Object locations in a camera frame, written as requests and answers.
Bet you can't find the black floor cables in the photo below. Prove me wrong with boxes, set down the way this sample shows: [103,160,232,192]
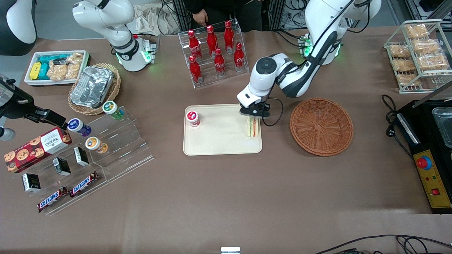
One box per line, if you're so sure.
[314,234,452,254]

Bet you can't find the oval light wicker basket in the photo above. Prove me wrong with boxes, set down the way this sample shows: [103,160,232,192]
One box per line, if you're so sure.
[68,63,121,116]

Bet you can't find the black machine with yellow panel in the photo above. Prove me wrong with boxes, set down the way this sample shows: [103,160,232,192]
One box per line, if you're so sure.
[395,99,452,214]

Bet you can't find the white snack bin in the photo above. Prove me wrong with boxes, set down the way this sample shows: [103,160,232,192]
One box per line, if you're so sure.
[24,50,91,87]

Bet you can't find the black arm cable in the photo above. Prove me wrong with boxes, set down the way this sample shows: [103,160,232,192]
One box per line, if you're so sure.
[262,0,371,127]

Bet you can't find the white wire rack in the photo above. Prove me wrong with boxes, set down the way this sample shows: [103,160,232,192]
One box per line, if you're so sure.
[383,19,452,94]

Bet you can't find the white cloth bag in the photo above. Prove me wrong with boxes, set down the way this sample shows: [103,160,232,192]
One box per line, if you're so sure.
[133,5,181,36]

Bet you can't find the round brown wicker basket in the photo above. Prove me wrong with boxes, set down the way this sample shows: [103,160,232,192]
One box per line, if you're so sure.
[289,98,354,157]

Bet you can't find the steel pan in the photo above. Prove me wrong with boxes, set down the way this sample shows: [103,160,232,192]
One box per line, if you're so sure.
[431,107,452,149]

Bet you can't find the yellow snack pack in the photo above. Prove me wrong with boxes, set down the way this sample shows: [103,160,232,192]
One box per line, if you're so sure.
[29,62,42,80]

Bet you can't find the clear acrylic bottle rack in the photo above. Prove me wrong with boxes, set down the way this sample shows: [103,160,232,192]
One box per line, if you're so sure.
[178,18,250,89]

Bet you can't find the cream plastic tray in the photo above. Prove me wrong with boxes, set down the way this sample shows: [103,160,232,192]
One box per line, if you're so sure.
[183,103,263,156]

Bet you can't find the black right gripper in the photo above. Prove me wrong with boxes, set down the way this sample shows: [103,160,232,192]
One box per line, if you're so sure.
[0,79,68,130]

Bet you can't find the red cola bottle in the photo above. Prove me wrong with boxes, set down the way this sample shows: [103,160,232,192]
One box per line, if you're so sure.
[188,55,204,84]
[188,30,203,61]
[233,42,246,72]
[224,20,236,54]
[214,48,227,77]
[207,25,219,57]

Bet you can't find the black base cables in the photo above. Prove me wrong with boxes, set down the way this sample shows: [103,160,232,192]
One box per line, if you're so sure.
[273,30,308,49]

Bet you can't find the green lid snack cup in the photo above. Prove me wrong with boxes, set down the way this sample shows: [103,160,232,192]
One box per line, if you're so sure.
[102,101,125,121]

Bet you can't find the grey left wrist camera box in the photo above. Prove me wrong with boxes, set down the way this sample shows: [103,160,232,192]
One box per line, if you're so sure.
[240,109,270,119]

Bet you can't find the grey metal bar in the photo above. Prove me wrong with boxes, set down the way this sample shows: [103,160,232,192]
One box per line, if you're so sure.
[412,80,452,108]

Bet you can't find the bagged crackers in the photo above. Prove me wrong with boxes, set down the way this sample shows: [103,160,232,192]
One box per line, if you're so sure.
[47,63,68,81]
[66,53,84,79]
[411,38,440,54]
[404,24,430,39]
[418,54,450,71]
[396,73,422,87]
[388,44,410,58]
[391,58,417,72]

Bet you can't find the snickers bar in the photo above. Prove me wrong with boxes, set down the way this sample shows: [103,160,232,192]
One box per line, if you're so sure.
[37,187,69,213]
[69,171,100,198]

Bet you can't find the blue lid snack cup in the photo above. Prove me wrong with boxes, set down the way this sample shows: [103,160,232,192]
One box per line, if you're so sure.
[67,118,93,138]

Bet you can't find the black power cable with plug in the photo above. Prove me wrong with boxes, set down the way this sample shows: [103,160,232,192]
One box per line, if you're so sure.
[381,94,414,161]

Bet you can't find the aluminium foil tray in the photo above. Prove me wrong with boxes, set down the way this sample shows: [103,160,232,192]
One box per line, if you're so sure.
[70,66,114,109]

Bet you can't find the person in dark clothes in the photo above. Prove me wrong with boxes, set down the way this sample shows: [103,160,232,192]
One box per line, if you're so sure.
[183,0,264,33]

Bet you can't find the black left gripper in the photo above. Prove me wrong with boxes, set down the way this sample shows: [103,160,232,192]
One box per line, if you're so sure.
[240,102,271,124]

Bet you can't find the red cookie box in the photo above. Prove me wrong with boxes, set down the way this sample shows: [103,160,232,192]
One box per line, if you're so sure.
[4,127,73,174]

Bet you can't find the triangle sandwich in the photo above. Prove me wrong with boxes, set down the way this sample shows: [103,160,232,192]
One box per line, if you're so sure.
[246,117,261,138]

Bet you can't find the red lid snack cup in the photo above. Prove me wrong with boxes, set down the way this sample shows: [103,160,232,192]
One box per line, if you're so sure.
[186,110,201,128]

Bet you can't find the small black box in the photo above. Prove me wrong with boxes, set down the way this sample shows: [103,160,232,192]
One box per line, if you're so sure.
[73,146,90,167]
[53,157,71,176]
[22,173,41,193]

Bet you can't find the person's bare hand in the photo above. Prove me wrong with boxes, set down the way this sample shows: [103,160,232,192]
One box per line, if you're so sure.
[192,8,209,27]

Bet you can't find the orange lid snack cup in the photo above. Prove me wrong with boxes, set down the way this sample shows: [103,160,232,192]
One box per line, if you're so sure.
[85,137,108,154]

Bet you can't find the clear acrylic stepped display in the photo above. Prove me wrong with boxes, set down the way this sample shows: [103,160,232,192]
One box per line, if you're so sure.
[10,106,155,216]

